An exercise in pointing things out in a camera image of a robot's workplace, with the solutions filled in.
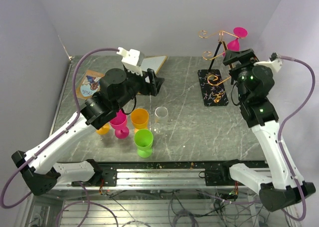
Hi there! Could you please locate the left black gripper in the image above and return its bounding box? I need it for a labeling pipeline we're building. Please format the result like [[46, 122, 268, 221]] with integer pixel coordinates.
[[114, 67, 164, 110]]

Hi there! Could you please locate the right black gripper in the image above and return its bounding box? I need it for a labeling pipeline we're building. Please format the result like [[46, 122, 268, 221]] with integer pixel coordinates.
[[223, 48, 260, 102]]

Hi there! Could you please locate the pink wine glass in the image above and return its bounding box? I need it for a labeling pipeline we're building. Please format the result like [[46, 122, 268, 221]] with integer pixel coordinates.
[[221, 27, 248, 56], [110, 110, 130, 139]]

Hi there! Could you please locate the clear wine glass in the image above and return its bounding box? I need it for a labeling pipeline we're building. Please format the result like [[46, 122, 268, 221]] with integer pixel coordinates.
[[154, 106, 168, 134]]

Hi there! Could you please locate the yellow wine glass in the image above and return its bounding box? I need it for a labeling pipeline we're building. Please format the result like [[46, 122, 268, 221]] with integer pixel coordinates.
[[131, 108, 149, 133], [96, 123, 110, 135]]

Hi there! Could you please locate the green wine glass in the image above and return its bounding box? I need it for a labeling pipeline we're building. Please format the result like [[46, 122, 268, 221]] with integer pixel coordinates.
[[134, 129, 154, 158]]

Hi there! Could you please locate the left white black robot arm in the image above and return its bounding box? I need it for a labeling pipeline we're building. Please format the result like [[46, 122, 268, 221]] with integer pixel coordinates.
[[11, 68, 164, 196]]

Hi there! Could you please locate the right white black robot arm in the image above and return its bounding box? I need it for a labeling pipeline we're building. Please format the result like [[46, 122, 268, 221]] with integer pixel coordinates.
[[219, 49, 316, 212]]

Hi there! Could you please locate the gold black wine glass rack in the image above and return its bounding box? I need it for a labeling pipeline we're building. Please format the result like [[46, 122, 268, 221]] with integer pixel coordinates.
[[197, 30, 235, 107]]

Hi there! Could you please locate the yellow framed whiteboard tablet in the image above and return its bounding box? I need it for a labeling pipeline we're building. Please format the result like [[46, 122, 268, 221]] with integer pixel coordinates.
[[141, 55, 167, 74]]

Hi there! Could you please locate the orange picture book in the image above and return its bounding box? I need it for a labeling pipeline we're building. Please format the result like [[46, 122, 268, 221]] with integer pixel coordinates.
[[76, 70, 105, 99]]

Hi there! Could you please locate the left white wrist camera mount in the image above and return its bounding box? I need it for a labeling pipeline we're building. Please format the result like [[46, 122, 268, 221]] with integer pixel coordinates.
[[117, 47, 145, 76]]

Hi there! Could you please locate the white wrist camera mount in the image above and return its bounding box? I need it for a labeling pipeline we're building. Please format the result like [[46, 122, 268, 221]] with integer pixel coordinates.
[[117, 47, 145, 76], [254, 52, 283, 73]]

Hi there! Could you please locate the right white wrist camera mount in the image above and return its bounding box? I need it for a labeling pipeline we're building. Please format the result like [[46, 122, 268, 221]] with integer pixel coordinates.
[[254, 52, 283, 73]]

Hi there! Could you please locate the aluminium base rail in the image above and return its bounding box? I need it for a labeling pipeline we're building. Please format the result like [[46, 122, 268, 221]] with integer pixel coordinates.
[[47, 161, 271, 190]]

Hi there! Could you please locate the floor cable bundle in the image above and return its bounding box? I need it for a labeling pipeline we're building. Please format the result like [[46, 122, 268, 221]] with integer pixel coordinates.
[[82, 187, 272, 227]]

